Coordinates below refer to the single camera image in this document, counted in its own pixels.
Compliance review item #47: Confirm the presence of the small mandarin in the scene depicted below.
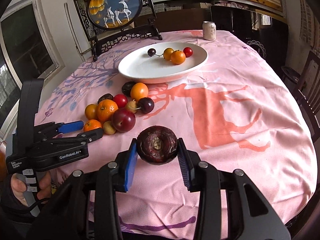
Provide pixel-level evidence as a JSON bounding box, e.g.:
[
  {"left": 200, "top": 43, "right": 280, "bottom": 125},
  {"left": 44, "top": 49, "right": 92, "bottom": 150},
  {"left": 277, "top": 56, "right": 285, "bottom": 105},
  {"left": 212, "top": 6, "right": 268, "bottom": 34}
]
[{"left": 83, "top": 119, "right": 102, "bottom": 132}]

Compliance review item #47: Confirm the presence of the dark purple mangosteen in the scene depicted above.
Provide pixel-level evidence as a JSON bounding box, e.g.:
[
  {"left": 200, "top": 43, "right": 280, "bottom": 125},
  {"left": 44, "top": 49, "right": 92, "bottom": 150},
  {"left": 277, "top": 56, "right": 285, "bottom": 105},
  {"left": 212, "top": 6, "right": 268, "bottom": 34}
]
[{"left": 136, "top": 126, "right": 177, "bottom": 165}]

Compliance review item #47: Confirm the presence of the large mandarin with stem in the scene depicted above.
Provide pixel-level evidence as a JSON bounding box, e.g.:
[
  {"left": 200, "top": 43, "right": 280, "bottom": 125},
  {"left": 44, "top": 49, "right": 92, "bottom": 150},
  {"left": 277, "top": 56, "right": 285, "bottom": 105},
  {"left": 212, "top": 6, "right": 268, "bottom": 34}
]
[{"left": 96, "top": 99, "right": 118, "bottom": 122}]

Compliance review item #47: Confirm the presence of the large red plum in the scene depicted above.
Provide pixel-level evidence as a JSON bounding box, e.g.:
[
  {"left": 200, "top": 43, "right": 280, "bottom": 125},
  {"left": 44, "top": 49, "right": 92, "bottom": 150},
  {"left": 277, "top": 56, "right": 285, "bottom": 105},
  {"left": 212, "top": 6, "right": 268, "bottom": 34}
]
[{"left": 112, "top": 108, "right": 136, "bottom": 133}]

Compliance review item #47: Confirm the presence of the dark purple plum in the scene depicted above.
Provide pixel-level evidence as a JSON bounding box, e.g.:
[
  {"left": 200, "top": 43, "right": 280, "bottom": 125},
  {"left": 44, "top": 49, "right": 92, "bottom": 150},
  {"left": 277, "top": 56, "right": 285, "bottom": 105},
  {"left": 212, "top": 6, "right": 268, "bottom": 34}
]
[{"left": 137, "top": 97, "right": 155, "bottom": 114}]

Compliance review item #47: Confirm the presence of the large orange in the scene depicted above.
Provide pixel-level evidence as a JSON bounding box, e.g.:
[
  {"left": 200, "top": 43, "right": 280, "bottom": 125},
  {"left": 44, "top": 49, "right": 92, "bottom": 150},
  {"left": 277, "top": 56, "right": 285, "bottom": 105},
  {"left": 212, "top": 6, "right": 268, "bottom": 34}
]
[{"left": 170, "top": 50, "right": 186, "bottom": 64}]

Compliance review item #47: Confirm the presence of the small red cherry tomato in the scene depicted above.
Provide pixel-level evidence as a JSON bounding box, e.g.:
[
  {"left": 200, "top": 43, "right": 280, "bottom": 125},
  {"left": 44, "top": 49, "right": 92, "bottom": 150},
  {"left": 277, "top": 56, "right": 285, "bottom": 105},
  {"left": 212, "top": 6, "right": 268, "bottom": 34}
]
[{"left": 183, "top": 47, "right": 193, "bottom": 57}]

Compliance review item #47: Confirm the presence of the dark cherry with stem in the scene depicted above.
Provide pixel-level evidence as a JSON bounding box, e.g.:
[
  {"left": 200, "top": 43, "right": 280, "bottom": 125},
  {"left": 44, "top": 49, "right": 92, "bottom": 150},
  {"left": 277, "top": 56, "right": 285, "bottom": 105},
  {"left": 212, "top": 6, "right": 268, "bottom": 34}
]
[{"left": 147, "top": 48, "right": 163, "bottom": 57}]

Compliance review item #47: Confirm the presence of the small yellow orange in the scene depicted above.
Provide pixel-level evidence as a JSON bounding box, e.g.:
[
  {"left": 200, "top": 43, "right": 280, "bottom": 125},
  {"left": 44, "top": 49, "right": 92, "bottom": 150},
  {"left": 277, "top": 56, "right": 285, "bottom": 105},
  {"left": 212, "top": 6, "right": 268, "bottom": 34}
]
[{"left": 85, "top": 104, "right": 97, "bottom": 120}]

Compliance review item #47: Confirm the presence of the yellow orange round fruit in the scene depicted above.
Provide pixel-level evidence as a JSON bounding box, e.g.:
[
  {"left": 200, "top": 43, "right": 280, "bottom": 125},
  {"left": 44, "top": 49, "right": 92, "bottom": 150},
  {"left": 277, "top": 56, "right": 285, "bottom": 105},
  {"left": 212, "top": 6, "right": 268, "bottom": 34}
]
[{"left": 163, "top": 48, "right": 174, "bottom": 61}]

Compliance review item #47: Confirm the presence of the person's left hand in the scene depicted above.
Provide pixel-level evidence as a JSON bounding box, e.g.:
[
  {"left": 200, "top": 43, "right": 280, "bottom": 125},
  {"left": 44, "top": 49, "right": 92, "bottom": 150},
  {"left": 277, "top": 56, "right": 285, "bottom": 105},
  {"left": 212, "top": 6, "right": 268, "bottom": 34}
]
[{"left": 10, "top": 171, "right": 52, "bottom": 207}]

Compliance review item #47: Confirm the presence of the small tan longan front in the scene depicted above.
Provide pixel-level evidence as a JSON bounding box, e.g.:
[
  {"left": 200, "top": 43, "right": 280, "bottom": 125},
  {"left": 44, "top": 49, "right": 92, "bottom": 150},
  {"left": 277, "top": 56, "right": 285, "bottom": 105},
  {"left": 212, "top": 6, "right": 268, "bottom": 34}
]
[{"left": 103, "top": 121, "right": 117, "bottom": 135}]

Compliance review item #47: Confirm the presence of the small tan longan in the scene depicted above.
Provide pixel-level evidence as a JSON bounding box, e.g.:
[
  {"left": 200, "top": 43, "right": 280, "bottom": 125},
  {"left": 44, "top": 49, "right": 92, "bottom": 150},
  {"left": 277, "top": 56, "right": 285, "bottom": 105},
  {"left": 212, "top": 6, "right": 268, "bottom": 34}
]
[
  {"left": 103, "top": 121, "right": 117, "bottom": 135},
  {"left": 125, "top": 100, "right": 141, "bottom": 114}
]

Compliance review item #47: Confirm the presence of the dark plum behind mandarin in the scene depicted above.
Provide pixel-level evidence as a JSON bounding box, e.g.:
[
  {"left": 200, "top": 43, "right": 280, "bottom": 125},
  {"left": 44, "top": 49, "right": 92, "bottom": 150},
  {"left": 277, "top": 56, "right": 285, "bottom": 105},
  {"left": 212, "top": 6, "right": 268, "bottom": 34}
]
[{"left": 98, "top": 93, "right": 113, "bottom": 104}]

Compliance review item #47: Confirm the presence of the small tan longan back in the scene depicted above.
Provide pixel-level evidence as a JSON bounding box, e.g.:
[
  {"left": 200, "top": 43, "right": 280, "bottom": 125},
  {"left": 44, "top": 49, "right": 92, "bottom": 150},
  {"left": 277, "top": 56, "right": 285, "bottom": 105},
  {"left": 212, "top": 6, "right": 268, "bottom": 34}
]
[{"left": 125, "top": 100, "right": 141, "bottom": 114}]

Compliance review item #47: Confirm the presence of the red tomato in pile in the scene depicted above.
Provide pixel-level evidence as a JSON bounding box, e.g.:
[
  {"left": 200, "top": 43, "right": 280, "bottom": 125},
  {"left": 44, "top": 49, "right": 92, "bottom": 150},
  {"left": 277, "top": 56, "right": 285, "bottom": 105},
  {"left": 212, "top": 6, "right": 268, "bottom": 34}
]
[{"left": 113, "top": 94, "right": 128, "bottom": 109}]

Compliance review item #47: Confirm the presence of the dark fruit near plate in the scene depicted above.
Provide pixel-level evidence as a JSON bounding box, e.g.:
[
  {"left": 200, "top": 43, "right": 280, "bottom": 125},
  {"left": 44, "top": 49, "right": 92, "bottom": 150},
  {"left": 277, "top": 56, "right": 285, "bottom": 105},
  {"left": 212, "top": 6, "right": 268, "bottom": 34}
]
[{"left": 121, "top": 81, "right": 136, "bottom": 97}]

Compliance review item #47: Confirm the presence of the orange near plate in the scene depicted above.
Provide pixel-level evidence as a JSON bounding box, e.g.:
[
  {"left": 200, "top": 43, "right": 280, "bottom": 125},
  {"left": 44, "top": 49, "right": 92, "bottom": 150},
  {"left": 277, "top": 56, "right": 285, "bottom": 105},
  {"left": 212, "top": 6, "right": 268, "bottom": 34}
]
[{"left": 130, "top": 82, "right": 149, "bottom": 101}]

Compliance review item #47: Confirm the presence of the pink deer print tablecloth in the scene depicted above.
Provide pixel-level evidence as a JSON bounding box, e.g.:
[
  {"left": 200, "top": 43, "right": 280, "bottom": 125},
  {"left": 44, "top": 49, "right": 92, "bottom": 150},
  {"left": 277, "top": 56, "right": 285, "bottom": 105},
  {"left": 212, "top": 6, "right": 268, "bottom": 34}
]
[{"left": 51, "top": 30, "right": 318, "bottom": 239}]

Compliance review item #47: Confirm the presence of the white framed window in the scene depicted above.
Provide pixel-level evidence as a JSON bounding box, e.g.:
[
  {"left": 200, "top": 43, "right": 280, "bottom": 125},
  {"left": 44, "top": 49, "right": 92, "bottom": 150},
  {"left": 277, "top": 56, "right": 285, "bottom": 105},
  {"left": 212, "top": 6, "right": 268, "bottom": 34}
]
[{"left": 1, "top": 0, "right": 65, "bottom": 139}]

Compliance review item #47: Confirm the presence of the white oval plate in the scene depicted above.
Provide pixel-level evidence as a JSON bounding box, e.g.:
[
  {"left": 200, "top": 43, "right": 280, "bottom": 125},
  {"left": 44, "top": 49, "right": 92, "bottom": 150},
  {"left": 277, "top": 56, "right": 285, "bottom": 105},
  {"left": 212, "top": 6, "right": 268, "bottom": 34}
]
[{"left": 118, "top": 42, "right": 209, "bottom": 84}]

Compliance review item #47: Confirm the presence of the round deer painting screen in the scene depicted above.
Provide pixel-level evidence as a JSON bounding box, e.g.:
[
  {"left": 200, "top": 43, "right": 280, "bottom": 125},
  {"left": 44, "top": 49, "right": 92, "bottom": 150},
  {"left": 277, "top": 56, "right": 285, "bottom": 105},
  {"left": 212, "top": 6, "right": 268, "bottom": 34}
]
[{"left": 74, "top": 0, "right": 163, "bottom": 61}]

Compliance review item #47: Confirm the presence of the pink beverage can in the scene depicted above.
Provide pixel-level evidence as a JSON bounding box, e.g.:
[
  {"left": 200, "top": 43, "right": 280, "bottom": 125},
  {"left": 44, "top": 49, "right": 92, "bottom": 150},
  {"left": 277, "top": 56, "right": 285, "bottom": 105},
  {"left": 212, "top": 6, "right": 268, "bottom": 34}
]
[{"left": 202, "top": 21, "right": 216, "bottom": 41}]

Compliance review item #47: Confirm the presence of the dark round stool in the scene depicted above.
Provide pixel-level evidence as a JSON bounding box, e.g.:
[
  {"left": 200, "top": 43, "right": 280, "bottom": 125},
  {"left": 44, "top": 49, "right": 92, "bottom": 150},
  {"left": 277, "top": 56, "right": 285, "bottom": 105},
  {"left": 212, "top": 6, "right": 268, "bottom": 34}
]
[{"left": 281, "top": 66, "right": 301, "bottom": 85}]

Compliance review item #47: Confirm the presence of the dark wooden chair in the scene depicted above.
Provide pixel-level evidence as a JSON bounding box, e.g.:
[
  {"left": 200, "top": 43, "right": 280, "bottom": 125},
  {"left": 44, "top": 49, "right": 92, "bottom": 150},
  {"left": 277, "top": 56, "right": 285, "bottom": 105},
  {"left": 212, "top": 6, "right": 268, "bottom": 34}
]
[{"left": 293, "top": 51, "right": 319, "bottom": 142}]

